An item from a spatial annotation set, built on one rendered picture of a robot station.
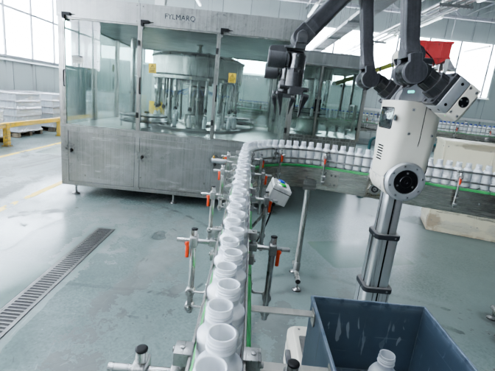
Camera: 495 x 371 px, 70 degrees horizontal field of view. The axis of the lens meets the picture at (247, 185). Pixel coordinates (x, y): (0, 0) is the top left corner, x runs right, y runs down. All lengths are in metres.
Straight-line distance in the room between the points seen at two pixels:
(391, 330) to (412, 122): 0.77
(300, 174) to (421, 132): 1.39
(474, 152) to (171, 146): 3.70
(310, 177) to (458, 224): 2.92
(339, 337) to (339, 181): 1.80
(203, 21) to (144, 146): 1.62
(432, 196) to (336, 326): 1.86
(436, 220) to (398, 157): 3.76
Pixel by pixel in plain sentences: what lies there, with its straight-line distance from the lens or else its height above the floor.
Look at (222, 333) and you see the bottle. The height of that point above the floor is 1.15.
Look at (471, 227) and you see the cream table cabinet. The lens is 5.33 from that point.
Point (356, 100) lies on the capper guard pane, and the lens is 6.52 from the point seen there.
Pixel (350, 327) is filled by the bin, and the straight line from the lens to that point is 1.09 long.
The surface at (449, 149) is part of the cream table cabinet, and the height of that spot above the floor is 1.08.
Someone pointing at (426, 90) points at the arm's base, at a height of 1.53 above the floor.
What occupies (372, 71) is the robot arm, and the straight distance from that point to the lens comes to 1.74.
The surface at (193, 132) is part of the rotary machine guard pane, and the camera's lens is 4.47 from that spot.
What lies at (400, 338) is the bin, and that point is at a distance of 1.15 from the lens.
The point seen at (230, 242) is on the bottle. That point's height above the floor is 1.15.
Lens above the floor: 1.45
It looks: 14 degrees down
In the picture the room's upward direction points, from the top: 6 degrees clockwise
